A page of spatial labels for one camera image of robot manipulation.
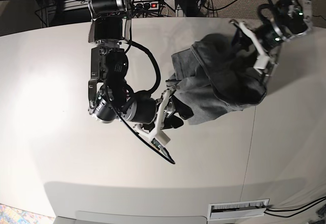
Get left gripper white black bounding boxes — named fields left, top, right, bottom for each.
left=229, top=19, right=283, bottom=85

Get grey T-shirt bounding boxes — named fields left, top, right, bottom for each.
left=166, top=33, right=267, bottom=125

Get white table cable grommet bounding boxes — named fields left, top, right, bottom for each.
left=207, top=199, right=269, bottom=221

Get white power strip red switch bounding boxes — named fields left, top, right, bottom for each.
left=135, top=2, right=159, bottom=11

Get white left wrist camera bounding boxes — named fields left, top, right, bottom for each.
left=253, top=54, right=269, bottom=70

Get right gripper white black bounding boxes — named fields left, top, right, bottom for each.
left=132, top=87, right=194, bottom=149

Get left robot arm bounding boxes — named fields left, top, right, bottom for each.
left=230, top=0, right=312, bottom=84

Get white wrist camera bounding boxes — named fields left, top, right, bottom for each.
left=253, top=54, right=269, bottom=70
left=149, top=130, right=171, bottom=149

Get black cables at table edge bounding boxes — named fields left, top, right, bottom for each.
left=264, top=194, right=326, bottom=218

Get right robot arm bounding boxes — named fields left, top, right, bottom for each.
left=84, top=0, right=193, bottom=151

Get black camera cable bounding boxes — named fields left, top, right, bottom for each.
left=105, top=39, right=176, bottom=165

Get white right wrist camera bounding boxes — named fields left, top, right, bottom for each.
left=149, top=130, right=171, bottom=149

